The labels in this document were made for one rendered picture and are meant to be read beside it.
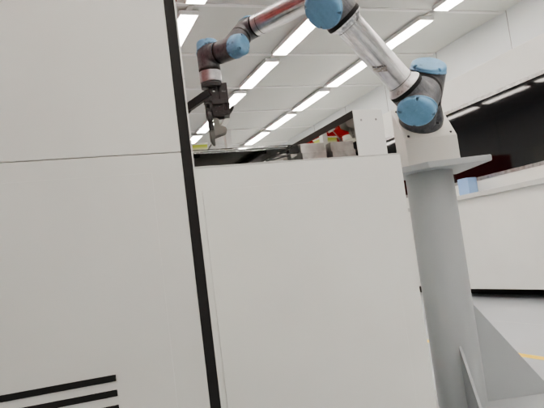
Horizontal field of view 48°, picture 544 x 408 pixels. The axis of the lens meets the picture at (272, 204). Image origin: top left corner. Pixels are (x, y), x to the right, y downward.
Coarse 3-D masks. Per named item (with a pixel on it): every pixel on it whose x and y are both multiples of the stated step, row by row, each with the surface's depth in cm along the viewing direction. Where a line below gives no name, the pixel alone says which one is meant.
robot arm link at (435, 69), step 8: (416, 64) 196; (424, 64) 196; (432, 64) 196; (440, 64) 196; (424, 72) 193; (432, 72) 193; (440, 72) 193; (440, 80) 195; (440, 88) 193; (440, 96) 201
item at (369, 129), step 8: (352, 112) 171; (360, 112) 171; (368, 112) 172; (376, 112) 173; (360, 120) 171; (368, 120) 172; (376, 120) 173; (360, 128) 171; (368, 128) 172; (376, 128) 173; (360, 136) 170; (368, 136) 171; (376, 136) 172; (384, 136) 173; (360, 144) 170; (368, 144) 171; (376, 144) 172; (384, 144) 173; (360, 152) 170; (368, 152) 171; (376, 152) 172; (384, 152) 172
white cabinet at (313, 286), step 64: (256, 192) 151; (320, 192) 157; (384, 192) 164; (256, 256) 149; (320, 256) 155; (384, 256) 161; (256, 320) 147; (320, 320) 153; (384, 320) 159; (256, 384) 145; (320, 384) 151; (384, 384) 157
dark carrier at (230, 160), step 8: (240, 152) 178; (248, 152) 180; (256, 152) 181; (272, 152) 185; (200, 160) 183; (208, 160) 185; (216, 160) 187; (224, 160) 189; (232, 160) 191; (240, 160) 193; (256, 160) 196; (264, 160) 198
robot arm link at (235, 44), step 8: (232, 32) 204; (240, 32) 205; (224, 40) 201; (232, 40) 199; (240, 40) 200; (248, 40) 203; (216, 48) 203; (224, 48) 201; (232, 48) 199; (240, 48) 199; (248, 48) 202; (216, 56) 204; (224, 56) 202; (232, 56) 202; (240, 56) 202
